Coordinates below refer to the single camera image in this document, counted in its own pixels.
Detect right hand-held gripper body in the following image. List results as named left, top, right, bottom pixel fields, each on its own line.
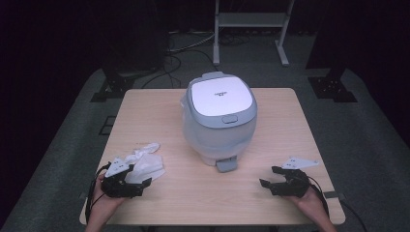
left=271, top=156, right=321, bottom=199

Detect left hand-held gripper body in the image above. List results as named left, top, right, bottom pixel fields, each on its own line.
left=101, top=156, right=145, bottom=199

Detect clear plastic bin liner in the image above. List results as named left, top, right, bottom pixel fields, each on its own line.
left=179, top=93, right=194, bottom=112

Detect white pedal bin grey lid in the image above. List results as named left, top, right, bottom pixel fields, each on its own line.
left=182, top=71, right=258, bottom=174

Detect person's left hand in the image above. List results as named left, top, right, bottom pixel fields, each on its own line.
left=90, top=172, right=128, bottom=221

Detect person's right hand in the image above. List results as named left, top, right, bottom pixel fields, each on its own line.
left=285, top=186, right=327, bottom=220

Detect dark stand base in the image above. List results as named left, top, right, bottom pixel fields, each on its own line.
left=307, top=75, right=358, bottom=103
left=90, top=68, right=136, bottom=103

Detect white metal stand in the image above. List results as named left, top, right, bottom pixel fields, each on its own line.
left=212, top=0, right=296, bottom=68

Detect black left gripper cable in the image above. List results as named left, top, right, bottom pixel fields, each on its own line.
left=84, top=162, right=112, bottom=224

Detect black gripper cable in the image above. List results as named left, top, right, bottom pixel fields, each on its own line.
left=84, top=162, right=112, bottom=224
left=305, top=175, right=368, bottom=232

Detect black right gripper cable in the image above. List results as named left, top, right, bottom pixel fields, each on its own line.
left=305, top=175, right=368, bottom=232

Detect black floor cables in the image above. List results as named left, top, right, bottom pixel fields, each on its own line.
left=140, top=31, right=218, bottom=90

